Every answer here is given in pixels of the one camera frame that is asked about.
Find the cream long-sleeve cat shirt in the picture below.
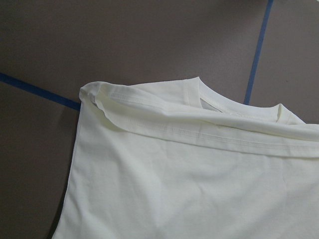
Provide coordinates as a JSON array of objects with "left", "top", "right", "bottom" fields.
[{"left": 53, "top": 77, "right": 319, "bottom": 239}]

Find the long blue tape line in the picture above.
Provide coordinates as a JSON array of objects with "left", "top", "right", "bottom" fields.
[{"left": 244, "top": 0, "right": 274, "bottom": 105}]

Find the crossing blue tape line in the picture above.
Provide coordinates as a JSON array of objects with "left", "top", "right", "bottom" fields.
[{"left": 0, "top": 73, "right": 81, "bottom": 111}]

